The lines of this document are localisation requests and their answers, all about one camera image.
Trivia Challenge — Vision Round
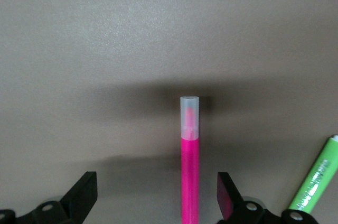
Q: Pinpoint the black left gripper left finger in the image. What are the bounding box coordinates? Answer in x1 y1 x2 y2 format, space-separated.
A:
33 171 98 224

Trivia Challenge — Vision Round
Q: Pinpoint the green marker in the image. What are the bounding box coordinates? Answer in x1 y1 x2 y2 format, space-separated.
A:
287 134 338 214

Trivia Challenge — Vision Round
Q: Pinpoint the pink marker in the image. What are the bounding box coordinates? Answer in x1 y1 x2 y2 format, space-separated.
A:
180 95 201 224

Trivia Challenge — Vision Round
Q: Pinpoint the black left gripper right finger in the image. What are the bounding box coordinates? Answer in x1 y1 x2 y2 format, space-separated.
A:
217 172 275 224

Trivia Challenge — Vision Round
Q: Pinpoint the brown table cover sheet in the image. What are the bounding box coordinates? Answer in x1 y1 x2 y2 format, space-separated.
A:
0 0 338 224

